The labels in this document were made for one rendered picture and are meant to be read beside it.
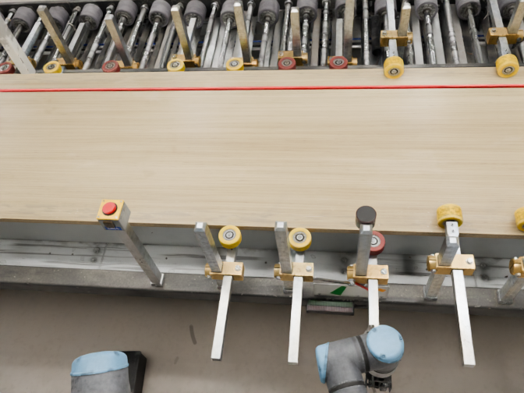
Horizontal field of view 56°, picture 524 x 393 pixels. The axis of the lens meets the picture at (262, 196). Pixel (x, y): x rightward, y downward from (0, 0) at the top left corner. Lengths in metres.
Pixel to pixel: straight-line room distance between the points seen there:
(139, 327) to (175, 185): 1.01
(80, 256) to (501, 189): 1.68
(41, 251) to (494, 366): 2.09
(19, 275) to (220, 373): 1.02
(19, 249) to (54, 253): 0.17
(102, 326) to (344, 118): 1.64
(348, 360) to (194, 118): 1.26
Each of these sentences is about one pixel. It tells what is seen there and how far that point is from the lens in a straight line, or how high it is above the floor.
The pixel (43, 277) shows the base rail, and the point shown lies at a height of 0.70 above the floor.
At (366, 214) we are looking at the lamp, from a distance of 1.49.
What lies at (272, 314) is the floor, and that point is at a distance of 2.60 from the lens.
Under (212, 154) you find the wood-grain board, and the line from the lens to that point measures 2.00.
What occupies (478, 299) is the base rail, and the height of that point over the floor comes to 0.70.
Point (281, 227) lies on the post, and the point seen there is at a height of 1.16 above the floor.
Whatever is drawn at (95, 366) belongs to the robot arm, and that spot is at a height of 1.43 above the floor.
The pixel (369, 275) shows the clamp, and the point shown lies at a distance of 1.71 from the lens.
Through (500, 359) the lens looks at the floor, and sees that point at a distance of 2.65.
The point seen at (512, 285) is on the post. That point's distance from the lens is 1.83.
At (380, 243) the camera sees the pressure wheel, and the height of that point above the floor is 0.91.
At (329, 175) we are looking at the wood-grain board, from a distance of 1.88.
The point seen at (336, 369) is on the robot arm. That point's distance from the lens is 1.28.
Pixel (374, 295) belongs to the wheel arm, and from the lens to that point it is 1.70.
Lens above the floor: 2.42
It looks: 56 degrees down
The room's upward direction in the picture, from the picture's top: 11 degrees counter-clockwise
